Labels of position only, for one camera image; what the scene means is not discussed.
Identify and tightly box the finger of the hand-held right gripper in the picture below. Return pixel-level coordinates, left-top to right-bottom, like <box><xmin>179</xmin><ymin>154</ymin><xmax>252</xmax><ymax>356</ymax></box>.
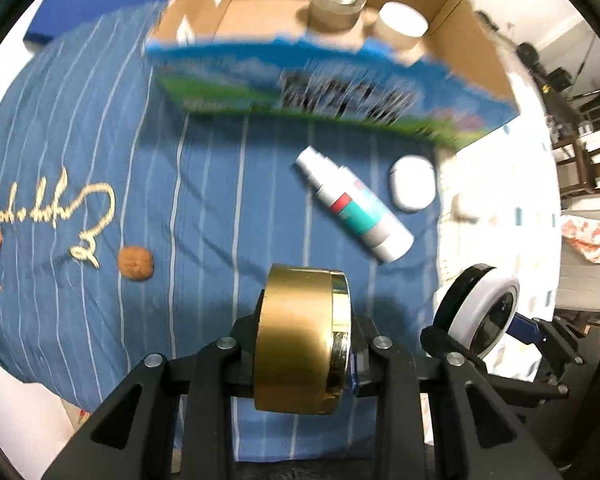
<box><xmin>419</xmin><ymin>327</ymin><xmax>569</xmax><ymax>402</ymax></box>
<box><xmin>512</xmin><ymin>312</ymin><xmax>600</xmax><ymax>391</ymax></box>

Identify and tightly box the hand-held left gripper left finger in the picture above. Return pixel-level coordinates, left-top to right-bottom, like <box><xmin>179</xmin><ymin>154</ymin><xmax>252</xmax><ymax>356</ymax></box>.
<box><xmin>44</xmin><ymin>315</ymin><xmax>259</xmax><ymax>480</ymax></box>

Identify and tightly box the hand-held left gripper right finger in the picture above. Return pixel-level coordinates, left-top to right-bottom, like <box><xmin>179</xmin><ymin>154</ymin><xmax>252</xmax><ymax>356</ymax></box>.
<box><xmin>351</xmin><ymin>315</ymin><xmax>562</xmax><ymax>480</ymax></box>

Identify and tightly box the white round disc black rim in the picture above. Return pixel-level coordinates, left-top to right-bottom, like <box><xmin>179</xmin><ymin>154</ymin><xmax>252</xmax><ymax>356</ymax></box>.
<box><xmin>436</xmin><ymin>263</ymin><xmax>522</xmax><ymax>361</ymax></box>

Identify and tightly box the gold round tin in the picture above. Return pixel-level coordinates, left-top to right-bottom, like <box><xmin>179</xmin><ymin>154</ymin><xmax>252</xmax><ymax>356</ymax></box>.
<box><xmin>254</xmin><ymin>264</ymin><xmax>353</xmax><ymax>416</ymax></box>

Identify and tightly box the cardboard box with blue print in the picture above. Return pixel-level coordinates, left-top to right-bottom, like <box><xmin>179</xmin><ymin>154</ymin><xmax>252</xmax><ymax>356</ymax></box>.
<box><xmin>145</xmin><ymin>0</ymin><xmax>521</xmax><ymax>151</ymax></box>

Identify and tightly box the white patterned bed sheet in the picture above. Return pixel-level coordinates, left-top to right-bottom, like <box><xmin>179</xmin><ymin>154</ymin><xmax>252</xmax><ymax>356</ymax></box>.
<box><xmin>430</xmin><ymin>75</ymin><xmax>565</xmax><ymax>381</ymax></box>

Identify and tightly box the orange floral cloth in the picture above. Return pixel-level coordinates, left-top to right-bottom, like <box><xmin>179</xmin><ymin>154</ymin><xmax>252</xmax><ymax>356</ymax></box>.
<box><xmin>562</xmin><ymin>214</ymin><xmax>600</xmax><ymax>264</ymax></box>

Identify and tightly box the brown walnut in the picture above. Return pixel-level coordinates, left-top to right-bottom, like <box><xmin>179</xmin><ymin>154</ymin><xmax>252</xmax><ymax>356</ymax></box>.
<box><xmin>118</xmin><ymin>246</ymin><xmax>155</xmax><ymax>279</ymax></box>

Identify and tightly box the small white object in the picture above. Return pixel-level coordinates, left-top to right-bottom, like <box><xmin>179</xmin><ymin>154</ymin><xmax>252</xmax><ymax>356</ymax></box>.
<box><xmin>450</xmin><ymin>192</ymin><xmax>481</xmax><ymax>221</ymax></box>

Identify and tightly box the white spray bottle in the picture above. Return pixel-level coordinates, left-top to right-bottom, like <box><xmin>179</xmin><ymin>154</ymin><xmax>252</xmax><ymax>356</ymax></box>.
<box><xmin>295</xmin><ymin>146</ymin><xmax>415</xmax><ymax>263</ymax></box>

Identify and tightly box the white earbud case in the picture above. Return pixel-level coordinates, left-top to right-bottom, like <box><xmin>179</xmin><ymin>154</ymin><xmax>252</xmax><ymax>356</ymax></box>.
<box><xmin>389</xmin><ymin>156</ymin><xmax>436</xmax><ymax>212</ymax></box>

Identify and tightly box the blue striped cloth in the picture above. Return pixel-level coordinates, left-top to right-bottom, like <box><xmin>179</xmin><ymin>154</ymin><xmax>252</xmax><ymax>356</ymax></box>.
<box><xmin>0</xmin><ymin>2</ymin><xmax>446</xmax><ymax>463</ymax></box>

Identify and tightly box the dark wooden chair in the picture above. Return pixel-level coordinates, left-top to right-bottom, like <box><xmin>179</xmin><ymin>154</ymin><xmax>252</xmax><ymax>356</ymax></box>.
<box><xmin>555</xmin><ymin>135</ymin><xmax>600</xmax><ymax>197</ymax></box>

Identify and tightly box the white lidded jar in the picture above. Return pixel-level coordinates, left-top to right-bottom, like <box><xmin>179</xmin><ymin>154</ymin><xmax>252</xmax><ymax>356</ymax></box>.
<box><xmin>375</xmin><ymin>2</ymin><xmax>429</xmax><ymax>51</ymax></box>

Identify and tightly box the grey round jar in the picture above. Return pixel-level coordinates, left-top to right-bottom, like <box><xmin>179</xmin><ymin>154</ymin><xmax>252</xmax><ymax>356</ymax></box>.
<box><xmin>307</xmin><ymin>0</ymin><xmax>368</xmax><ymax>31</ymax></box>

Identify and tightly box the blue flat box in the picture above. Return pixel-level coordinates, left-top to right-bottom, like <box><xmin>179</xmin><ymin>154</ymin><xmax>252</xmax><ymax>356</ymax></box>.
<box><xmin>24</xmin><ymin>0</ymin><xmax>166</xmax><ymax>46</ymax></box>

